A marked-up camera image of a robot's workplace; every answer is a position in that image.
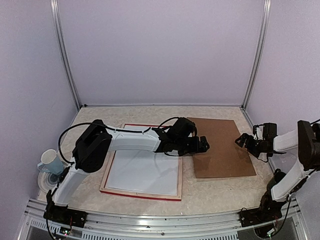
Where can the brown backing board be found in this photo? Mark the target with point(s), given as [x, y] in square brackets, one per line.
[224, 159]

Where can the left aluminium post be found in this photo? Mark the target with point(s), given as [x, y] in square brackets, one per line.
[54, 5]

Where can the wooden red photo frame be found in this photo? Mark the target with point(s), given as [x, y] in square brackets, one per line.
[180, 180]

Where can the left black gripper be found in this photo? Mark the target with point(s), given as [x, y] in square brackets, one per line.
[197, 148]

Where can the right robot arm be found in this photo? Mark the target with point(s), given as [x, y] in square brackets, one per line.
[303, 144]

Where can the aluminium post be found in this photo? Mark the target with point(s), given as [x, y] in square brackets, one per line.
[258, 53]
[54, 5]

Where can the aluminium front rail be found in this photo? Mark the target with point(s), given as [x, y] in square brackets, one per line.
[111, 226]

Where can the right aluminium post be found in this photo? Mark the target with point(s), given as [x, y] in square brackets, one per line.
[258, 53]

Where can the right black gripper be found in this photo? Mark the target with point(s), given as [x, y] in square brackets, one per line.
[243, 137]

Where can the white round plate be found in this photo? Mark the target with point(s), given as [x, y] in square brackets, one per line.
[46, 180]

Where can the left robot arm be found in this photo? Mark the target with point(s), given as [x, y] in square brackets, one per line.
[90, 151]

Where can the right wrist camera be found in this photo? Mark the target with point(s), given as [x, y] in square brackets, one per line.
[257, 131]

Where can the white photo paper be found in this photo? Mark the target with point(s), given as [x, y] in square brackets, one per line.
[145, 172]

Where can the light blue cup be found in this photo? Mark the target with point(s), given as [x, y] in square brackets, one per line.
[50, 163]

